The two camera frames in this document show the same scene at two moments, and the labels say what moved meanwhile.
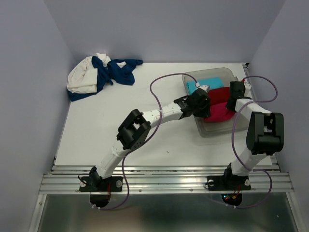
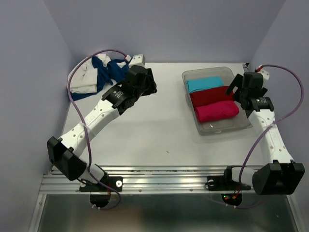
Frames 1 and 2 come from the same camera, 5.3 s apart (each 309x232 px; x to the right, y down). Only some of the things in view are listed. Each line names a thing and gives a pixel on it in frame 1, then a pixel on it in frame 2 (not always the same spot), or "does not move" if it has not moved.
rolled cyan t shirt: x=212 y=82 does not move
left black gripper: x=205 y=112 → x=151 y=85
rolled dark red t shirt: x=218 y=95 does not move
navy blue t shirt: x=118 y=70 does not move
